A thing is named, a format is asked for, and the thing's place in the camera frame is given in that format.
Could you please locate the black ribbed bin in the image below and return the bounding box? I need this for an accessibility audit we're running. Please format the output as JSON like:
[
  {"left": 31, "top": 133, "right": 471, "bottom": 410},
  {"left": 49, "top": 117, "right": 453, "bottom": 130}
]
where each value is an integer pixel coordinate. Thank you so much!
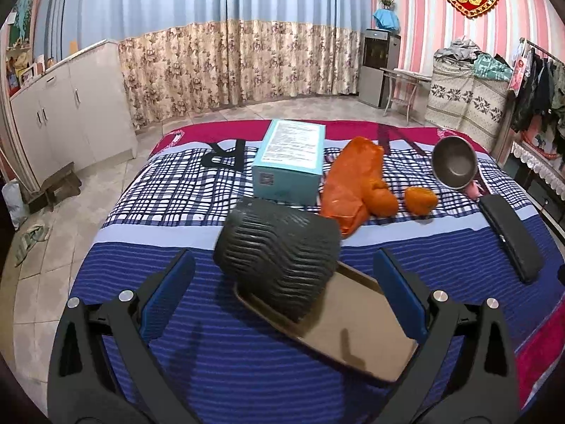
[{"left": 213, "top": 198, "right": 341, "bottom": 324}]

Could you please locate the wooden stool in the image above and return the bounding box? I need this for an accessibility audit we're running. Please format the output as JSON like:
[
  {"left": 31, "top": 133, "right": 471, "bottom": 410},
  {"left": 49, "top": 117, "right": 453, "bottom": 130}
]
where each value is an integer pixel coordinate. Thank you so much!
[{"left": 26, "top": 163, "right": 82, "bottom": 213}]

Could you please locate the white cabinet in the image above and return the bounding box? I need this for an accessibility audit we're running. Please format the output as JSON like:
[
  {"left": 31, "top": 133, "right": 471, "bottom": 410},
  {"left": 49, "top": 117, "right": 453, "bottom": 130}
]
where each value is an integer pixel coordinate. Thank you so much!
[{"left": 9, "top": 40, "right": 138, "bottom": 186}]

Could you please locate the blue covered water bottle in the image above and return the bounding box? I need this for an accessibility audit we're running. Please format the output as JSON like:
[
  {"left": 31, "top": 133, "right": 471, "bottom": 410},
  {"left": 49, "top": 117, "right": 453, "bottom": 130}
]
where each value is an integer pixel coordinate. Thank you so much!
[{"left": 373, "top": 8, "right": 400, "bottom": 31}]

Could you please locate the striped plaid bed blanket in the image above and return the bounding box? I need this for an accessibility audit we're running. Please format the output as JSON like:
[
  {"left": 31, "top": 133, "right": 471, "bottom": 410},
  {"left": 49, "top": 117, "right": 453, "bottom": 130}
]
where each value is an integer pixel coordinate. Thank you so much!
[{"left": 79, "top": 119, "right": 565, "bottom": 424}]

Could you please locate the green wall poster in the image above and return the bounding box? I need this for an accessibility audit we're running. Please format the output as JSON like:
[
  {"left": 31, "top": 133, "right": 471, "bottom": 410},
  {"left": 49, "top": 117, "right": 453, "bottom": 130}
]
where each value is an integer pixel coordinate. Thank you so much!
[{"left": 6, "top": 0, "right": 38, "bottom": 49}]

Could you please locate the grey clothes pile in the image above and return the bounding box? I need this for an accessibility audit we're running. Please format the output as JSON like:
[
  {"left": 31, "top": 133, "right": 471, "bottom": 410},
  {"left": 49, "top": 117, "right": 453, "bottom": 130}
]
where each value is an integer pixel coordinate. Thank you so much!
[{"left": 435, "top": 39, "right": 480, "bottom": 61}]

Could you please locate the white plastic bag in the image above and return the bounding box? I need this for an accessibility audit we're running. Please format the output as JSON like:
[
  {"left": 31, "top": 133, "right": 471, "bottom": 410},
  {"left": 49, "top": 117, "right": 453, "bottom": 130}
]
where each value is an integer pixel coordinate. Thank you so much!
[{"left": 2, "top": 179, "right": 27, "bottom": 230}]

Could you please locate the brown rectangular tray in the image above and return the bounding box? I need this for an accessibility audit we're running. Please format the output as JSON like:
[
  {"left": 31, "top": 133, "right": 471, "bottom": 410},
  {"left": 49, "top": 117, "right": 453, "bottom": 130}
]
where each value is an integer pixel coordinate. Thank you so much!
[{"left": 234, "top": 260, "right": 419, "bottom": 384}]

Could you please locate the light blue carton box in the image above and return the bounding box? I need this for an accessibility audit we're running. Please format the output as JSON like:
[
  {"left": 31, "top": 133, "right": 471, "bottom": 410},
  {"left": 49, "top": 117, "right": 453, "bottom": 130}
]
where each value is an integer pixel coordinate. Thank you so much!
[{"left": 251, "top": 118, "right": 326, "bottom": 207}]

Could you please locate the patterned cloth covered furniture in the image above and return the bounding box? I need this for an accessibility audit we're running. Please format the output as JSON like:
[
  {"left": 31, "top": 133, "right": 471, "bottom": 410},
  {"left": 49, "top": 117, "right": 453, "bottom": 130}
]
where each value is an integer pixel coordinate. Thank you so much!
[{"left": 424, "top": 57, "right": 515, "bottom": 151}]

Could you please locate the grey water dispenser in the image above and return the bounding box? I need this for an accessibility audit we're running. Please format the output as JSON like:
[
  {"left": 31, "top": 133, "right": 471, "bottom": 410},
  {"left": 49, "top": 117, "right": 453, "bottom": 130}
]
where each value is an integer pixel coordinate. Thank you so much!
[{"left": 357, "top": 28, "right": 402, "bottom": 109}]

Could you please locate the lace covered low shelf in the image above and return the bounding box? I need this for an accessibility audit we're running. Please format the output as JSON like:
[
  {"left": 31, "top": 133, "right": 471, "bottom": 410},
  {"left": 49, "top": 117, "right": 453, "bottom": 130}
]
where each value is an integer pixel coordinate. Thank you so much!
[{"left": 510, "top": 139, "right": 565, "bottom": 206}]

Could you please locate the black oblong case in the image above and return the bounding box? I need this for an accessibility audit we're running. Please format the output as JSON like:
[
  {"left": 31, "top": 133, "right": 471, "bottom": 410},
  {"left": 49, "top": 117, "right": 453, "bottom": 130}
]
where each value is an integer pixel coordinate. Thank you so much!
[{"left": 478, "top": 194, "right": 545, "bottom": 284}]

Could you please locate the metal clothes rack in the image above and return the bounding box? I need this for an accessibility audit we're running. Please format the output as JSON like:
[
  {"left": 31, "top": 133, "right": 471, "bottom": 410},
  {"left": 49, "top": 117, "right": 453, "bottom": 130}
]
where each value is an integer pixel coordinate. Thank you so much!
[{"left": 496, "top": 37, "right": 565, "bottom": 213}]

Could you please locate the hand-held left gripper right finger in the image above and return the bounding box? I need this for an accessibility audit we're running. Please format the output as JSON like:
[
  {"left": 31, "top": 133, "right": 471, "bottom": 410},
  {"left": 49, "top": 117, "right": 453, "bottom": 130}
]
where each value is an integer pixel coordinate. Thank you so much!
[{"left": 371, "top": 247, "right": 522, "bottom": 424}]

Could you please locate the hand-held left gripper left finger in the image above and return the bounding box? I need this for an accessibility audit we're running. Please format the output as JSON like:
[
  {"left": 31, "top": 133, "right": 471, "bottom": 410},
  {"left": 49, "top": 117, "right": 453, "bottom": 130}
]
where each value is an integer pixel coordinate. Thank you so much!
[{"left": 46, "top": 249, "right": 199, "bottom": 424}]

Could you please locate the pink metal-lined bowl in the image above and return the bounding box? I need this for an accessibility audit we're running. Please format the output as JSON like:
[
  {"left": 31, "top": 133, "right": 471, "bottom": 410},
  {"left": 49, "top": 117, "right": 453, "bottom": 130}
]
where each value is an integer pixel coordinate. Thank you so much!
[{"left": 432, "top": 136, "right": 490, "bottom": 199}]

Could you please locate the orange peel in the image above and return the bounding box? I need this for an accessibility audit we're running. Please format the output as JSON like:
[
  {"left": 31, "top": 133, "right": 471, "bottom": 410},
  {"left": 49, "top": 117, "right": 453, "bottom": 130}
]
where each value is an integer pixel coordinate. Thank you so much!
[{"left": 405, "top": 187, "right": 439, "bottom": 216}]

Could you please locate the orange plastic bag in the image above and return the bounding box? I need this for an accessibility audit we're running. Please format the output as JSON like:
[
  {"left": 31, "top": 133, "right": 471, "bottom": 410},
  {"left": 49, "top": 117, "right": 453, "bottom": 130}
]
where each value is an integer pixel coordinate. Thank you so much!
[{"left": 319, "top": 137, "right": 400, "bottom": 237}]

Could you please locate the rag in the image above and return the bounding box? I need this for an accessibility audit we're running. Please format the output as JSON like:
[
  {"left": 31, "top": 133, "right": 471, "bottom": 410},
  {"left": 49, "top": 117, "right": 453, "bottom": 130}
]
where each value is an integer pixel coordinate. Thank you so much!
[{"left": 15, "top": 225, "right": 49, "bottom": 266}]

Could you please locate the small white side table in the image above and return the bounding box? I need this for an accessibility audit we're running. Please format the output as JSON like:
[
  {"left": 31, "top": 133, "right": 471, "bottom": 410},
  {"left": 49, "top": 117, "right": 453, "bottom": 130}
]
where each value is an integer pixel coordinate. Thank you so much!
[{"left": 380, "top": 67, "right": 432, "bottom": 125}]

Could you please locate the blue floral curtain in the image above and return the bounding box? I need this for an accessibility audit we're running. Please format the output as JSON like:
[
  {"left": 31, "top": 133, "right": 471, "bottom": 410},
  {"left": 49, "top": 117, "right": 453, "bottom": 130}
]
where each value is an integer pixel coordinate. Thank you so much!
[{"left": 31, "top": 0, "right": 376, "bottom": 129}]

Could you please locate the row of hanging clothes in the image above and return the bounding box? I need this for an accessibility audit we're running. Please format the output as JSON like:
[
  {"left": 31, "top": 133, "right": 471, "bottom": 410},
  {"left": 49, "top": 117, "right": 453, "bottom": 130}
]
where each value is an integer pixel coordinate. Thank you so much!
[{"left": 512, "top": 46, "right": 565, "bottom": 142}]

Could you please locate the green plaid cloth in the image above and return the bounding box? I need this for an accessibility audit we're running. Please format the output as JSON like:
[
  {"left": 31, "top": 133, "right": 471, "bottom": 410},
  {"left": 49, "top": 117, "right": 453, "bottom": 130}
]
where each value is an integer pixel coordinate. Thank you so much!
[{"left": 472, "top": 53, "right": 513, "bottom": 81}]

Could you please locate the pink white hanging bag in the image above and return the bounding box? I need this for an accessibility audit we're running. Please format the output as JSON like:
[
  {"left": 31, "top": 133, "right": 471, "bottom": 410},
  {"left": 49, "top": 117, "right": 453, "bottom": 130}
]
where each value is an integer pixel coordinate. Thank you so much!
[{"left": 510, "top": 51, "right": 530, "bottom": 95}]

